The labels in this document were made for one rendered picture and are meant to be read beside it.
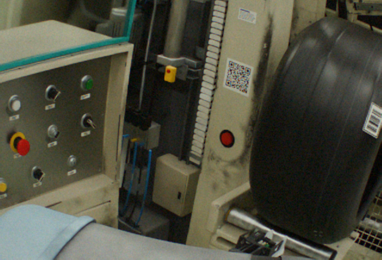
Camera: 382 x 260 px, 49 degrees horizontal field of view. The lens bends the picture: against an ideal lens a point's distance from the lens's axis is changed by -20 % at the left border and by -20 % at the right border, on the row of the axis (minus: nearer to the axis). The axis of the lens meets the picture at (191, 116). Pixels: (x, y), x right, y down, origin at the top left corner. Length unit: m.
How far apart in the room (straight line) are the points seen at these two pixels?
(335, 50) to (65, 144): 0.68
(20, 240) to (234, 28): 1.04
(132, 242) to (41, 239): 0.04
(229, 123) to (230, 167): 0.11
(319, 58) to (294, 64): 0.06
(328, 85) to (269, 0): 0.30
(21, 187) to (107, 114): 0.34
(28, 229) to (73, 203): 1.03
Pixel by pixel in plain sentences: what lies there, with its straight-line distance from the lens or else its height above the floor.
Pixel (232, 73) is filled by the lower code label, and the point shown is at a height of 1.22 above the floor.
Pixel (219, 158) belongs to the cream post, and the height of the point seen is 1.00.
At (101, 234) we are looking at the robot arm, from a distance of 0.20.
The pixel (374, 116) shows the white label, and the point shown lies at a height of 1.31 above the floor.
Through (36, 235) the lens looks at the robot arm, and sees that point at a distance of 0.20.
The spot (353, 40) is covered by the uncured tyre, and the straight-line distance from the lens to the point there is 1.01.
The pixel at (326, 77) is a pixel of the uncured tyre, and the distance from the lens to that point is 0.93.
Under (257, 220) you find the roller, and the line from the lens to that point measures 1.20.
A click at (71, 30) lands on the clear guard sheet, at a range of 1.06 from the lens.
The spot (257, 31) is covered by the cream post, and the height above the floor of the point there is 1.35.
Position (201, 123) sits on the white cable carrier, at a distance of 1.31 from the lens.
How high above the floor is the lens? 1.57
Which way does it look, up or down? 22 degrees down
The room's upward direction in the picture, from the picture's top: 9 degrees clockwise
